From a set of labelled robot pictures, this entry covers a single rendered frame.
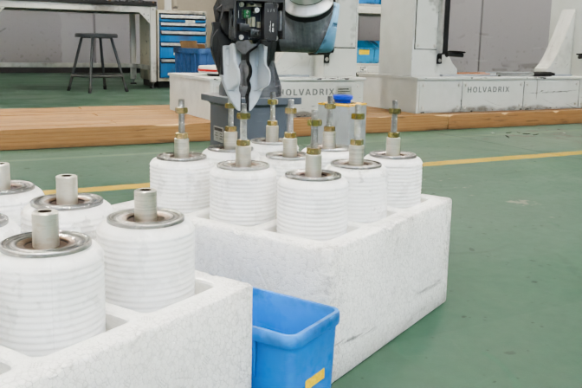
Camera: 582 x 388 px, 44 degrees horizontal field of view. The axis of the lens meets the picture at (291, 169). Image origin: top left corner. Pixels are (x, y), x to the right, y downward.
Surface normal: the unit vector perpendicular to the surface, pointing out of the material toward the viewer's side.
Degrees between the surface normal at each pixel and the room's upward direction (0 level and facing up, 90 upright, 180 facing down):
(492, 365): 0
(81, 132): 90
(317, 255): 90
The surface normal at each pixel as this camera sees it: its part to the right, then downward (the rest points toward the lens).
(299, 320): -0.54, 0.10
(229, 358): 0.83, 0.11
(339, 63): 0.47, 0.16
